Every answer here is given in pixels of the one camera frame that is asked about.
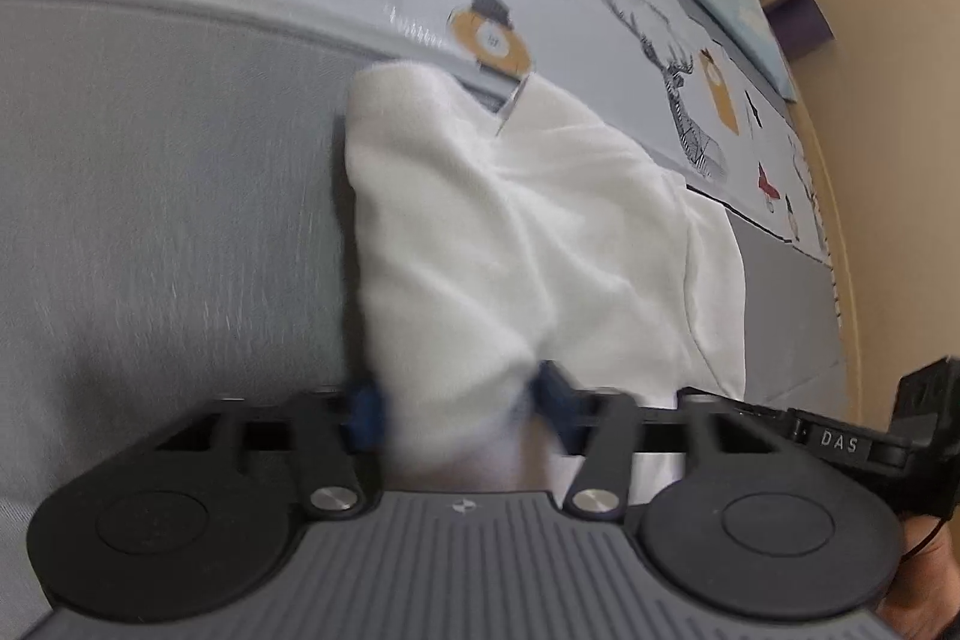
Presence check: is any wooden bed frame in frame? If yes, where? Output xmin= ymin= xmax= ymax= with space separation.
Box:
xmin=630 ymin=0 xmax=863 ymax=401

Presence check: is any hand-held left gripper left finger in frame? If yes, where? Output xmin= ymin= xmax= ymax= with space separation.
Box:
xmin=154 ymin=385 xmax=389 ymax=522

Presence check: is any person's right forearm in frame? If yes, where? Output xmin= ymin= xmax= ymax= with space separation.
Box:
xmin=874 ymin=516 xmax=960 ymax=640

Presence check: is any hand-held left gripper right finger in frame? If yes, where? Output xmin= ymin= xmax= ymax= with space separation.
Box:
xmin=534 ymin=361 xmax=726 ymax=524

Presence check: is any grey mattress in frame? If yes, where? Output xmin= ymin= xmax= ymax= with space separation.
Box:
xmin=0 ymin=0 xmax=856 ymax=633

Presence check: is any purple box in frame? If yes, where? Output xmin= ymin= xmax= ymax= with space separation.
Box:
xmin=765 ymin=0 xmax=836 ymax=60

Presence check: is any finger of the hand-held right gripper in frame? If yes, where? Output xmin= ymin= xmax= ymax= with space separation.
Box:
xmin=677 ymin=386 xmax=797 ymax=453

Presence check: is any white garment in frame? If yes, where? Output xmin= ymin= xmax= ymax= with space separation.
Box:
xmin=341 ymin=59 xmax=751 ymax=498

